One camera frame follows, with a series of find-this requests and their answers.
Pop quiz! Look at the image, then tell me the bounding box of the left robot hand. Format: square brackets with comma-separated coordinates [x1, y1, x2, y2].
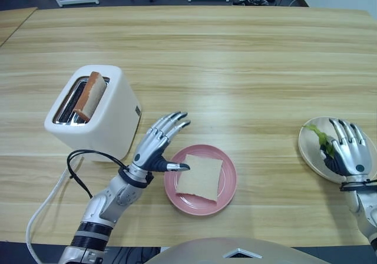
[129, 111, 192, 174]

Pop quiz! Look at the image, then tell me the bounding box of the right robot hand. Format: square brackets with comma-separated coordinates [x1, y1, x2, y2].
[319, 117, 373, 177]

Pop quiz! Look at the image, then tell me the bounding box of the green lettuce leaf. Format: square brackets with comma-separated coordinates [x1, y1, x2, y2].
[303, 124, 336, 160]

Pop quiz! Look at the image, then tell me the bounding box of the beige plate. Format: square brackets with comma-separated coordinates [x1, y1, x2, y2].
[297, 116, 377, 184]

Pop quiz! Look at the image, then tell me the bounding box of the cream toaster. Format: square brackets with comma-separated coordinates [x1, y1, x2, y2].
[44, 65, 143, 163]

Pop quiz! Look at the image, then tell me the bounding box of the bread slice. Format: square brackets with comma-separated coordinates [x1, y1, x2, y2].
[72, 71, 107, 121]
[175, 154, 224, 206]

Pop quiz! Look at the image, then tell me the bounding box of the pink plate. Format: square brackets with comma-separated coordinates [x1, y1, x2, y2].
[163, 144, 238, 217]

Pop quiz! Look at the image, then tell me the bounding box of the robot body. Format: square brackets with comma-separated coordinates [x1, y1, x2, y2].
[144, 236, 333, 264]

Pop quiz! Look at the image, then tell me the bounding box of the white cord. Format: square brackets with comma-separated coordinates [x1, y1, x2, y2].
[25, 154, 85, 264]

